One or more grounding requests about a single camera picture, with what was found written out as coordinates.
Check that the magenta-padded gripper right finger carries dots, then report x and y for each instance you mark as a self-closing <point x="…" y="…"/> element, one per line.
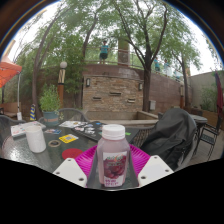
<point x="155" y="170"/>

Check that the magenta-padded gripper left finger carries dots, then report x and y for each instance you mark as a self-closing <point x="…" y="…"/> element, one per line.
<point x="70" y="171"/>

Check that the pink drink bottle white cap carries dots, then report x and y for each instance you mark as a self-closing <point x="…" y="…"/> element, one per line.
<point x="113" y="156"/>

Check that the flat round red coaster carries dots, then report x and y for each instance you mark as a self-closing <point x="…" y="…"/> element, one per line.
<point x="71" y="153"/>

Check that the yellow card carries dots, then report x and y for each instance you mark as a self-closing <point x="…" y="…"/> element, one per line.
<point x="68" y="138"/>

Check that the dark grey jacket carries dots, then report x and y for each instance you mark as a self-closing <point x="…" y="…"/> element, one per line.
<point x="170" y="136"/>

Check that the grey mesh patio chair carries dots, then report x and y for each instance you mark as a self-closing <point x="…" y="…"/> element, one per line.
<point x="71" y="114"/>
<point x="138" y="136"/>
<point x="8" y="125"/>

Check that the colourful picture card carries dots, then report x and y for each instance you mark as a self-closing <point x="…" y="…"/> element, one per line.
<point x="52" y="131"/>

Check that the black laptop with stickers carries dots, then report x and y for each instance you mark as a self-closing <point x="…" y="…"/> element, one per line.
<point x="88" y="130"/>

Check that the white cup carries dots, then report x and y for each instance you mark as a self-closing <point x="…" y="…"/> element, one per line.
<point x="35" y="139"/>

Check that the white booklet with stickers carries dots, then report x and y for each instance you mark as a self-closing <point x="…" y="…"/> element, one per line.
<point x="71" y="124"/>

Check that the silver laptop with stickers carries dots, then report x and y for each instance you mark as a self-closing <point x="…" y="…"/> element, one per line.
<point x="25" y="128"/>

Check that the black patio chair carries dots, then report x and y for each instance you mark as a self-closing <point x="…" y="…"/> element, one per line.
<point x="210" y="136"/>

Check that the blue yellow striped bollard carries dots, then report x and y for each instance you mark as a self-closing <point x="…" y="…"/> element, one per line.
<point x="32" y="112"/>

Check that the green plant in blue pot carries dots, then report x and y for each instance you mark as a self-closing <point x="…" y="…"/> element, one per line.
<point x="50" y="100"/>

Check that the closed dark red umbrella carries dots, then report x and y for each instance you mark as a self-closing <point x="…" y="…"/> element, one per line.
<point x="219" y="93"/>

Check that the person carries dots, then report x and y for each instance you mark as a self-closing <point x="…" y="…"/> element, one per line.
<point x="156" y="64"/>
<point x="166" y="66"/>
<point x="104" y="50"/>

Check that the orange canopy tent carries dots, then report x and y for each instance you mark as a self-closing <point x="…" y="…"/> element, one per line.
<point x="8" y="71"/>

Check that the grey wall box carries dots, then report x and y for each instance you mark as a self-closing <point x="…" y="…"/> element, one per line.
<point x="152" y="105"/>

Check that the slim lamp post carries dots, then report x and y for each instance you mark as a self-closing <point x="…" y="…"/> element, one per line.
<point x="182" y="95"/>

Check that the wall lamp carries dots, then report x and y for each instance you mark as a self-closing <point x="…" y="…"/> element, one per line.
<point x="88" y="82"/>
<point x="140" y="86"/>

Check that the globe-topped lamp post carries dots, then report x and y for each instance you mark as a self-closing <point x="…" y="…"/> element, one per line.
<point x="62" y="80"/>

